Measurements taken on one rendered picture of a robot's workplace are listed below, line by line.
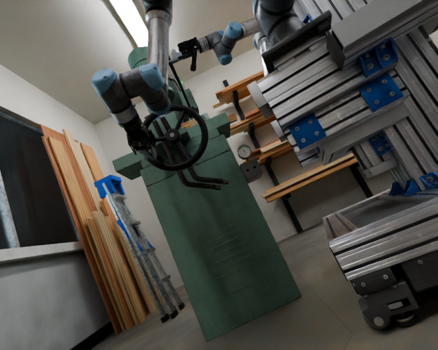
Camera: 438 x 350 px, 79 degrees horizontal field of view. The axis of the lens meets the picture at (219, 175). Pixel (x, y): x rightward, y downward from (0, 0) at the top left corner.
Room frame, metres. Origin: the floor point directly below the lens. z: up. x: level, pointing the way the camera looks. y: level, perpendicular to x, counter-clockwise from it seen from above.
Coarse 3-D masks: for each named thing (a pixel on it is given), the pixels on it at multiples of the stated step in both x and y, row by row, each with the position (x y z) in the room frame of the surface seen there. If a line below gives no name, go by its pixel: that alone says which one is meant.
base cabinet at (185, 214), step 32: (224, 160) 1.21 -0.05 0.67; (160, 192) 1.20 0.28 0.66; (192, 192) 1.20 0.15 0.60; (224, 192) 1.21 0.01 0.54; (192, 224) 1.20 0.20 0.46; (224, 224) 1.20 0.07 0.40; (256, 224) 1.21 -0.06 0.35; (192, 256) 1.19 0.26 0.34; (224, 256) 1.20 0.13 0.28; (256, 256) 1.21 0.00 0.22; (192, 288) 1.19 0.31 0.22; (224, 288) 1.20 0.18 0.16; (256, 288) 1.21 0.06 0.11; (288, 288) 1.21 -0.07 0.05; (224, 320) 1.20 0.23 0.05
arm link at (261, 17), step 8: (256, 0) 0.79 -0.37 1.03; (256, 8) 0.80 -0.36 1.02; (264, 8) 0.75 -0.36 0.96; (288, 8) 0.75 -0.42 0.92; (256, 16) 0.83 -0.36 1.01; (264, 16) 0.78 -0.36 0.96; (272, 16) 0.77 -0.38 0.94; (280, 16) 0.77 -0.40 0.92; (264, 24) 0.81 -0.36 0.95; (272, 24) 0.78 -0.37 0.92; (264, 32) 0.83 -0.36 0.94
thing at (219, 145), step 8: (224, 136) 1.22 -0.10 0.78; (208, 144) 1.21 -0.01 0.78; (216, 144) 1.21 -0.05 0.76; (224, 144) 1.21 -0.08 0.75; (192, 152) 1.21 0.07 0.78; (208, 152) 1.21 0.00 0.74; (216, 152) 1.21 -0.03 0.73; (224, 152) 1.21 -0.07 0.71; (168, 160) 1.20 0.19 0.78; (200, 160) 1.21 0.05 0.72; (152, 168) 1.20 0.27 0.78; (144, 176) 1.19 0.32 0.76; (152, 176) 1.20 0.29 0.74; (160, 176) 1.20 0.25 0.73; (168, 176) 1.20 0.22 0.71; (152, 184) 1.20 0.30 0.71
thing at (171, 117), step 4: (172, 112) 1.11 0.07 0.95; (168, 116) 1.11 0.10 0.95; (172, 116) 1.11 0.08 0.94; (160, 120) 1.11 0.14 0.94; (168, 120) 1.11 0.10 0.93; (172, 120) 1.11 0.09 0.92; (176, 120) 1.11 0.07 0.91; (152, 124) 1.11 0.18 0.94; (160, 124) 1.11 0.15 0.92; (172, 124) 1.11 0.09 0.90; (176, 124) 1.11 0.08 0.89; (148, 128) 1.10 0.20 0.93; (152, 128) 1.11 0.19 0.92; (164, 128) 1.11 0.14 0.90; (152, 132) 1.11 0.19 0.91; (164, 132) 1.11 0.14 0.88; (156, 136) 1.11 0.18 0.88
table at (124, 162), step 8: (224, 112) 1.22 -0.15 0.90; (208, 120) 1.21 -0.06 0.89; (216, 120) 1.22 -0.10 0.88; (224, 120) 1.22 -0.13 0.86; (184, 128) 1.11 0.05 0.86; (192, 128) 1.21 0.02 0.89; (208, 128) 1.21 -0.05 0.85; (224, 128) 1.27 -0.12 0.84; (184, 136) 1.15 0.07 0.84; (192, 136) 1.21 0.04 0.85; (160, 144) 1.12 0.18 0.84; (136, 152) 1.19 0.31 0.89; (160, 152) 1.20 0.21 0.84; (120, 160) 1.19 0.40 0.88; (128, 160) 1.19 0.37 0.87; (136, 160) 1.19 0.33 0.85; (120, 168) 1.19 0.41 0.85; (128, 168) 1.21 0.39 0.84; (136, 168) 1.26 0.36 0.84; (128, 176) 1.32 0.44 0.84; (136, 176) 1.38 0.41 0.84
